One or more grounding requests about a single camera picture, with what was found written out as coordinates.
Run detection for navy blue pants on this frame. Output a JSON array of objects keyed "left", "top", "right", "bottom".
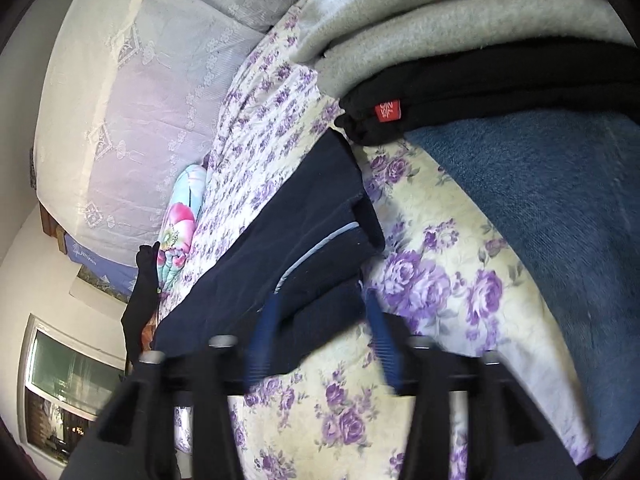
[{"left": 152, "top": 130, "right": 387, "bottom": 376}]

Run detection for blue fleece garment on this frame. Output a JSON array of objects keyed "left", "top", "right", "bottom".
[{"left": 405, "top": 110, "right": 640, "bottom": 461}]

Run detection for long black garment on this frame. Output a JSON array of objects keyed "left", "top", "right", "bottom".
[{"left": 121, "top": 242, "right": 162, "bottom": 366}]

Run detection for blue printed cloth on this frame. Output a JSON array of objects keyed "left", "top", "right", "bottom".
[{"left": 62, "top": 230, "right": 141, "bottom": 288}]

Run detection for purple floral bed sheet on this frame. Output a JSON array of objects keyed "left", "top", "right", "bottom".
[{"left": 157, "top": 0, "right": 598, "bottom": 480}]

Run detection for wall poster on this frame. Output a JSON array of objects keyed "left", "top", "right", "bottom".
[{"left": 70, "top": 265, "right": 132, "bottom": 306}]

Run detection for black garment with red label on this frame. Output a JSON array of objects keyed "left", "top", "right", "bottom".
[{"left": 336, "top": 42, "right": 640, "bottom": 146}]

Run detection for folded teal pink floral quilt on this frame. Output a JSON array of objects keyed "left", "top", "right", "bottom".
[{"left": 156, "top": 164, "right": 208, "bottom": 291}]

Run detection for white lace cover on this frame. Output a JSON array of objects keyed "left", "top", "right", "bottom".
[{"left": 31, "top": 0, "right": 321, "bottom": 261}]

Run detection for window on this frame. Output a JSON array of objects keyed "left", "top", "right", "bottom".
[{"left": 17, "top": 314, "right": 126, "bottom": 453}]

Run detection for brown wooden headboard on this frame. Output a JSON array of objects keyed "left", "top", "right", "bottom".
[{"left": 39, "top": 205, "right": 68, "bottom": 256}]

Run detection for grey fleece garment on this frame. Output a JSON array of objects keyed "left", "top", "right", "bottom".
[{"left": 292, "top": 0, "right": 633, "bottom": 96}]

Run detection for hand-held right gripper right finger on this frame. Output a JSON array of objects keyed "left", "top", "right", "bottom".
[{"left": 365, "top": 290, "right": 583, "bottom": 480}]

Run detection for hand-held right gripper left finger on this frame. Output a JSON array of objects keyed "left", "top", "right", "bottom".
[{"left": 65, "top": 292, "right": 286, "bottom": 480}]

